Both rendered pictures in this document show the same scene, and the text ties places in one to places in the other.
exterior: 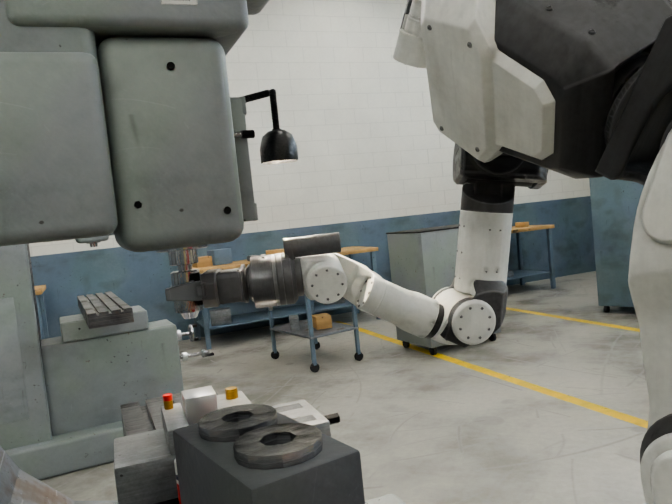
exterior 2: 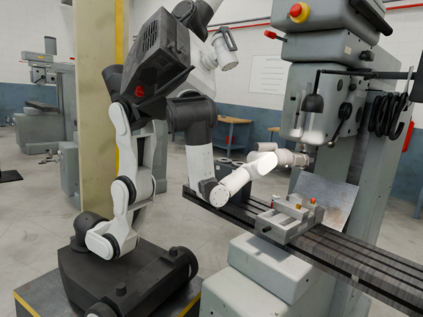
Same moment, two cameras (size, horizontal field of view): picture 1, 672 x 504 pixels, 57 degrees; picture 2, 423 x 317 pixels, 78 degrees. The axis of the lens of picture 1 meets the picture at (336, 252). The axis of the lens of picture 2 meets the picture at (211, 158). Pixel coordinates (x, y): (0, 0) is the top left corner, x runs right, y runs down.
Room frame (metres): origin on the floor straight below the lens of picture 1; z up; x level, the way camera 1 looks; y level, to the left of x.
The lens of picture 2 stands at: (1.88, -0.58, 1.49)
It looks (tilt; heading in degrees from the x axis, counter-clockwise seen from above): 14 degrees down; 155
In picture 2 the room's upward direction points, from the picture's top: 5 degrees clockwise
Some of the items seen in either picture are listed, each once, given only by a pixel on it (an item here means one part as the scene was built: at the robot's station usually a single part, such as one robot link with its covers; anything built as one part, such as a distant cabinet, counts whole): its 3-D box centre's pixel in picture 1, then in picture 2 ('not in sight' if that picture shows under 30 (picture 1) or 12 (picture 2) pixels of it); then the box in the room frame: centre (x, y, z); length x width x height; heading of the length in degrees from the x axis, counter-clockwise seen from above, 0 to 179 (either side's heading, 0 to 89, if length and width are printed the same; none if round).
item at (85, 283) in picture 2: not in sight; (117, 255); (0.58, -0.49, 0.59); 0.64 x 0.52 x 0.33; 35
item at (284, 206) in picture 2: (234, 414); (290, 209); (1.05, 0.20, 1.01); 0.15 x 0.06 x 0.04; 20
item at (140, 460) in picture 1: (221, 437); (292, 214); (1.04, 0.23, 0.97); 0.35 x 0.15 x 0.11; 110
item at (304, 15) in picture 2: not in sight; (299, 12); (1.11, 0.04, 1.76); 0.06 x 0.02 x 0.06; 22
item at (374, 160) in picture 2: not in sight; (334, 214); (0.79, 0.83, 0.78); 0.50 x 0.47 x 1.56; 112
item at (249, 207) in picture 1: (237, 160); (300, 109); (1.06, 0.15, 1.45); 0.04 x 0.04 x 0.21; 22
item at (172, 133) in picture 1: (167, 149); (313, 104); (1.02, 0.26, 1.47); 0.21 x 0.19 x 0.32; 22
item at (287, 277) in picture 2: not in sight; (286, 248); (1.02, 0.25, 0.78); 0.50 x 0.35 x 0.12; 112
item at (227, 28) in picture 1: (128, 19); (327, 52); (1.01, 0.29, 1.68); 0.34 x 0.24 x 0.10; 112
